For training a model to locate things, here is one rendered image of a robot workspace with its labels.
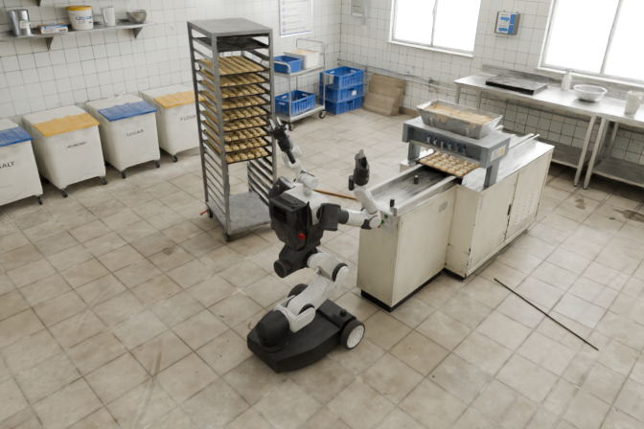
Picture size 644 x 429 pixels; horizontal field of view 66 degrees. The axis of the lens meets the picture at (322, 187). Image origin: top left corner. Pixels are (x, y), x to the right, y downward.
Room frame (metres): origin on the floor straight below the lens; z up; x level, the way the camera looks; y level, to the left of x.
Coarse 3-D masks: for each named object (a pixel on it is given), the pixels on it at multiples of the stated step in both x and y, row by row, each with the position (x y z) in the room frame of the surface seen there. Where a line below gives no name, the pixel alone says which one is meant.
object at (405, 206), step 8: (528, 136) 4.15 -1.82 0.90; (512, 144) 3.95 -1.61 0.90; (520, 144) 4.04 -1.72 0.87; (440, 184) 3.15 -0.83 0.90; (448, 184) 3.22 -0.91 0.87; (424, 192) 3.01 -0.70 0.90; (432, 192) 3.07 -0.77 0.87; (408, 200) 2.90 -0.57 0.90; (416, 200) 2.93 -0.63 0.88; (424, 200) 3.00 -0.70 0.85; (400, 208) 2.80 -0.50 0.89; (408, 208) 2.87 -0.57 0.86
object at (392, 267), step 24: (384, 192) 3.12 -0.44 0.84; (408, 192) 3.13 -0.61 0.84; (408, 216) 2.86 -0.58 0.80; (432, 216) 3.08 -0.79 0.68; (360, 240) 3.02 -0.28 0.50; (384, 240) 2.87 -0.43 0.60; (408, 240) 2.88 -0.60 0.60; (432, 240) 3.11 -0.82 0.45; (360, 264) 3.01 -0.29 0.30; (384, 264) 2.86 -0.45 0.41; (408, 264) 2.91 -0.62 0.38; (432, 264) 3.15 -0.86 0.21; (360, 288) 3.00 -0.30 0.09; (384, 288) 2.84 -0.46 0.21; (408, 288) 2.93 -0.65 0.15
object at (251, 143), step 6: (210, 132) 4.16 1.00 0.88; (216, 138) 4.02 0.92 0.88; (258, 138) 4.03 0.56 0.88; (228, 144) 3.90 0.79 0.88; (234, 144) 3.94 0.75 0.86; (240, 144) 3.89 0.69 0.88; (246, 144) 3.90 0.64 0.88; (252, 144) 3.93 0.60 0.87; (258, 144) 3.90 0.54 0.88; (264, 144) 3.92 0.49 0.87; (228, 150) 3.76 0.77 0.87
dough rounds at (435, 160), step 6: (432, 156) 3.60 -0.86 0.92; (438, 156) 3.63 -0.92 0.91; (444, 156) 3.60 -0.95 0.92; (450, 156) 3.61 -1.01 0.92; (426, 162) 3.53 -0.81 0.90; (432, 162) 3.49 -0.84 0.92; (438, 162) 3.49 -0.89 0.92; (444, 162) 3.50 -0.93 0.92; (450, 162) 3.49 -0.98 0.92; (456, 162) 3.50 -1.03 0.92; (468, 162) 3.50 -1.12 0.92; (438, 168) 3.42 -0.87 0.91; (444, 168) 3.38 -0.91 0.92; (450, 168) 3.42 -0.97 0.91; (456, 168) 3.39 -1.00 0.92; (462, 168) 3.42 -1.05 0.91; (468, 168) 3.39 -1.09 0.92; (474, 168) 3.44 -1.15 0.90; (456, 174) 3.30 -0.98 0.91; (462, 174) 3.31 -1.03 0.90
